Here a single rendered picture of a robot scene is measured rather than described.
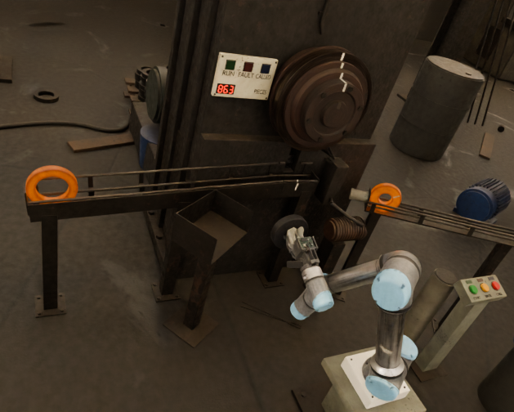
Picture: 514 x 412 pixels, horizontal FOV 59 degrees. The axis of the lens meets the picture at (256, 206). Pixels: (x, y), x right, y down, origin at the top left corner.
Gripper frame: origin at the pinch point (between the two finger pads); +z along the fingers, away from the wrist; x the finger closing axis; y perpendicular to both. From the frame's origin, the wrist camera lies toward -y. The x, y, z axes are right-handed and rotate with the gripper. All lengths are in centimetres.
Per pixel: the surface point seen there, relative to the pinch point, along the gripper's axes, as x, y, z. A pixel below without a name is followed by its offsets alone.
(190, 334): 27, -74, -10
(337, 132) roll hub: -30, 17, 37
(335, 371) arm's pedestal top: -17, -33, -50
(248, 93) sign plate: 7, 18, 59
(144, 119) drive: 20, -99, 161
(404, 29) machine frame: -64, 50, 70
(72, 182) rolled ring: 78, -14, 37
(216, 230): 23.0, -19.3, 13.8
